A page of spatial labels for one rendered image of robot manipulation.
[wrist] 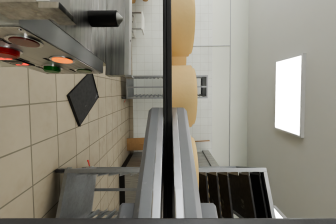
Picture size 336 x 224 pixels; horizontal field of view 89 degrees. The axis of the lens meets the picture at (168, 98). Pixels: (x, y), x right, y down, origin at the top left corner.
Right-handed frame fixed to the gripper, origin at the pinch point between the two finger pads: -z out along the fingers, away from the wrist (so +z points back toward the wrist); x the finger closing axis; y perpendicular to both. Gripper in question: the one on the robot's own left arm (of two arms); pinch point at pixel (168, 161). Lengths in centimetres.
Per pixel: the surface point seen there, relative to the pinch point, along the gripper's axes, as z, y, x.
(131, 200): -125, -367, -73
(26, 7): -12.4, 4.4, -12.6
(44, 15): -13.4, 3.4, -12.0
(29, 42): -17.2, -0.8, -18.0
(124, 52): -36.6, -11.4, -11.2
